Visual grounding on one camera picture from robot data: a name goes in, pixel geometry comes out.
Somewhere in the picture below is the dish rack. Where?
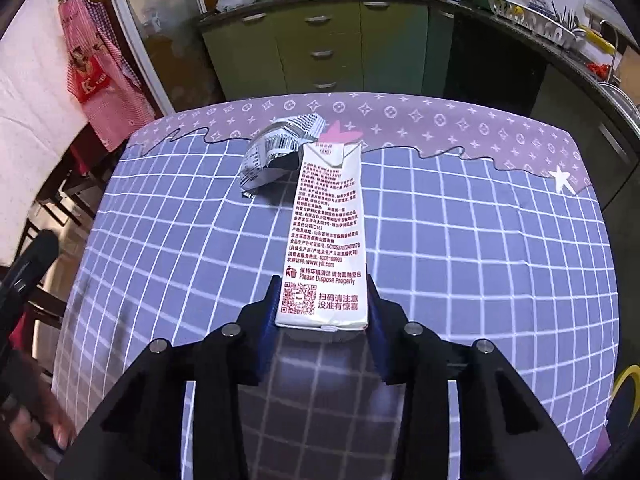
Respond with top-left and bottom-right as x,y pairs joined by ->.
475,0 -> 591,51

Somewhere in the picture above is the purple checked tablecloth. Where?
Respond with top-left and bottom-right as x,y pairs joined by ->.
51,92 -> 621,480

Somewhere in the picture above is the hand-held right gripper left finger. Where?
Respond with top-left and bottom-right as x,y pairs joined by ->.
55,274 -> 282,480

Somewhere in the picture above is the red checked apron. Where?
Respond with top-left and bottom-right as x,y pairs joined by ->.
55,0 -> 157,147

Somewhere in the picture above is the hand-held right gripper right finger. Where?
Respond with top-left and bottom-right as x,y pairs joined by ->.
364,272 -> 583,480

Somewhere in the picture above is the green kitchen cabinet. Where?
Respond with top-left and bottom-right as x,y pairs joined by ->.
197,0 -> 640,211

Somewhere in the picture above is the white sheet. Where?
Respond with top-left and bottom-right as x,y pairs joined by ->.
0,0 -> 91,266

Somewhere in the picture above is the glass sliding door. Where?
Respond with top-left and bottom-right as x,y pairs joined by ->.
100,0 -> 226,116

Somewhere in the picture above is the dark wooden chair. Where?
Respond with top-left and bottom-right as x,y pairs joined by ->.
20,125 -> 126,321

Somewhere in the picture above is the person's left hand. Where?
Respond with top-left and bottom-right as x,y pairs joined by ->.
7,355 -> 76,463

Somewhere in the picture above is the crumpled silver snack packet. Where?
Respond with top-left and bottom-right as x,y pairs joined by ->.
239,114 -> 328,197

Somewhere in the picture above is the yellow-rimmed trash bin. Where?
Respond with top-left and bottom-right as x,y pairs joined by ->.
612,364 -> 640,411

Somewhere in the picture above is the white red-print milk carton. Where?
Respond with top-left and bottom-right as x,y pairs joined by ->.
275,139 -> 370,333

